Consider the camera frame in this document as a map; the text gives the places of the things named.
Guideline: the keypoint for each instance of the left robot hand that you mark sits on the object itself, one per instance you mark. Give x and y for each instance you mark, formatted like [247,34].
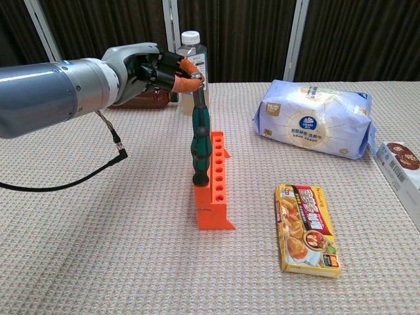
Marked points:
[138,69]

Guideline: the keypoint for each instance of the grey metal precision screwdriver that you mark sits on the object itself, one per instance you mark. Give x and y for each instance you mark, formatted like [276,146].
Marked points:
[198,98]

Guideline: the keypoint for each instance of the dark green black screwdriver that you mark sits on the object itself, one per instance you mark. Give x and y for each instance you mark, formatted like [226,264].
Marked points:
[200,160]

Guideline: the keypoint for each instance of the orange tool holder block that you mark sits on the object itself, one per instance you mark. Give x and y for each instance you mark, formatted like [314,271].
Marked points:
[210,213]

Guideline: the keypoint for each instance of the brown plastic bottle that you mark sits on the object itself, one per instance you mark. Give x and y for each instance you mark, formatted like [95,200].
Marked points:
[147,102]

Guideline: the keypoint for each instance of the clear bottle white cap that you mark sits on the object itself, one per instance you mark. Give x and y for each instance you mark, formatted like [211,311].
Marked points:
[187,106]

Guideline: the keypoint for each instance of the pale blue tissue pack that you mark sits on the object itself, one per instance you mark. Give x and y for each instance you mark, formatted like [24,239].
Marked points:
[311,124]

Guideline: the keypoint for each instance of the beige woven tablecloth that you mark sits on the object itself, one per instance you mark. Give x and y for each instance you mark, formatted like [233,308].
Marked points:
[164,279]

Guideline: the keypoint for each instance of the yellow curry box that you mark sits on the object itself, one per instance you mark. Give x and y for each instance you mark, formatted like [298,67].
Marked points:
[305,229]

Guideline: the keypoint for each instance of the long white wrap box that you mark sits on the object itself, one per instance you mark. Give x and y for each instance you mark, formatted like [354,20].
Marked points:
[400,177]

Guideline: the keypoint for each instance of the aluminium partition post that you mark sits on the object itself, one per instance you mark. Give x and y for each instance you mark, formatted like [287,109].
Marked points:
[39,23]
[169,19]
[297,39]

